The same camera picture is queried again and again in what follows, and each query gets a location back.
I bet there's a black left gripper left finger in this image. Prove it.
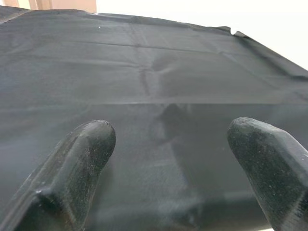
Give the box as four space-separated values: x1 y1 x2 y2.
0 119 117 231

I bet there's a black table cloth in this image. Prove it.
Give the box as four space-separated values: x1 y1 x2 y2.
0 5 308 231

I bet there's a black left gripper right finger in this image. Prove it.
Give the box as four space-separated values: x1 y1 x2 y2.
227 117 308 231

